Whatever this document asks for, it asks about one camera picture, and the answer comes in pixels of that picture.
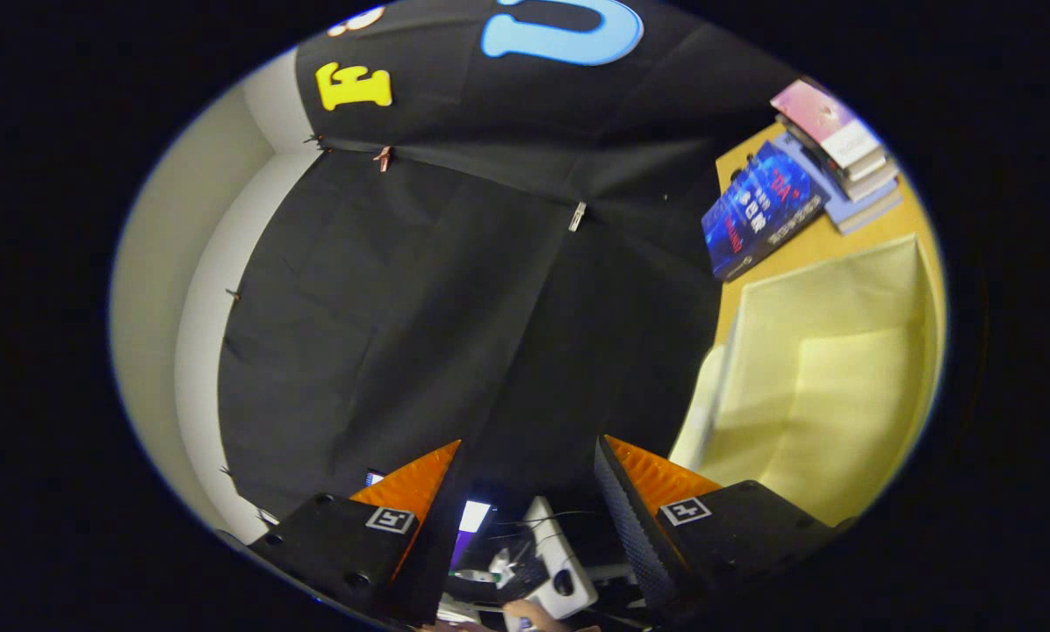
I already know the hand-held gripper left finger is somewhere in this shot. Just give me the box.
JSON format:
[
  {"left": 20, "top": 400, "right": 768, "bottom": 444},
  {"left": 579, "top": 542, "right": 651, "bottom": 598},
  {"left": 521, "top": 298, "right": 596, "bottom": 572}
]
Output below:
[{"left": 248, "top": 439, "right": 463, "bottom": 626}]

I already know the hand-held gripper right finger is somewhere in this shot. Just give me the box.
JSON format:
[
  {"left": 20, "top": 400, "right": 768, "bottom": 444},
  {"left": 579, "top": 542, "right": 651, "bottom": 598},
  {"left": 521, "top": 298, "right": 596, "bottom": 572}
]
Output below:
[{"left": 593, "top": 434, "right": 846, "bottom": 624}]

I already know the beige fabric storage box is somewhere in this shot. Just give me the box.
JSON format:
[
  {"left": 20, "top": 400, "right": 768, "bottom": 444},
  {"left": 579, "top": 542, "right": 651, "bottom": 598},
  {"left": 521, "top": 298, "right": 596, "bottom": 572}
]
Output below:
[{"left": 668, "top": 233, "right": 946, "bottom": 528}]

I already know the white power adapter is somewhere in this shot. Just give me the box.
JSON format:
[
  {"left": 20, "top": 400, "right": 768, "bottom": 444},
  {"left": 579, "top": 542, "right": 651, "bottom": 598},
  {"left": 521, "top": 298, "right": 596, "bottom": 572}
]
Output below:
[{"left": 500, "top": 496, "right": 600, "bottom": 620}]

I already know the blue cover book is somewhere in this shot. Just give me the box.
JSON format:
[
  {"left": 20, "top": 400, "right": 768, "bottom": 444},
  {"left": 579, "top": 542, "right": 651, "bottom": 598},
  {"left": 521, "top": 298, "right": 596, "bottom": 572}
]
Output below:
[{"left": 701, "top": 140, "right": 831, "bottom": 284}]

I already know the lavender book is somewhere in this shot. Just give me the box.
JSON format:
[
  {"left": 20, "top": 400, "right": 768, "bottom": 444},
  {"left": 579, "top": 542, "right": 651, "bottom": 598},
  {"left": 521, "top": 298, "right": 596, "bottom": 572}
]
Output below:
[{"left": 771, "top": 132, "right": 903, "bottom": 236}]

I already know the grey book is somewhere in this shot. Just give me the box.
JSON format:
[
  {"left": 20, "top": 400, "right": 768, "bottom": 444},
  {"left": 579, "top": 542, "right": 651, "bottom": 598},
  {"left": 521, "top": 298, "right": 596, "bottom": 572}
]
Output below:
[{"left": 775, "top": 114, "right": 899, "bottom": 203}]

